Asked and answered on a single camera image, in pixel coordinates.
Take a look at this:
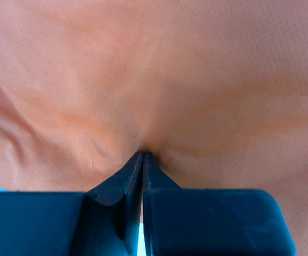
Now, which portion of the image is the orange t shirt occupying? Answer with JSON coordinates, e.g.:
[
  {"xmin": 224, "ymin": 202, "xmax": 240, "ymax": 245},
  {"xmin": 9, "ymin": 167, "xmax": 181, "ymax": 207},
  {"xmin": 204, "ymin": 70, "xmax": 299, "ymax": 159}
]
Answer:
[{"xmin": 0, "ymin": 1, "xmax": 308, "ymax": 255}]

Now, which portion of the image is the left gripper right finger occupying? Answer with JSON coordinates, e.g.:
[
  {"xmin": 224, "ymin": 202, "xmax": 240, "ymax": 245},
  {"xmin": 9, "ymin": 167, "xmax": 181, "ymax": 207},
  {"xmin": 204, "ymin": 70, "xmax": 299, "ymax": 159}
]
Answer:
[{"xmin": 142, "ymin": 153, "xmax": 181, "ymax": 255}]

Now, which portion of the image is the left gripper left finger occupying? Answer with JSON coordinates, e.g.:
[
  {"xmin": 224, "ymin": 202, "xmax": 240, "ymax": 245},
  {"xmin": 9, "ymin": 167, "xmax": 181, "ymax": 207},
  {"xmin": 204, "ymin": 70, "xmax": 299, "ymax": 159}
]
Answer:
[{"xmin": 71, "ymin": 152, "xmax": 143, "ymax": 255}]

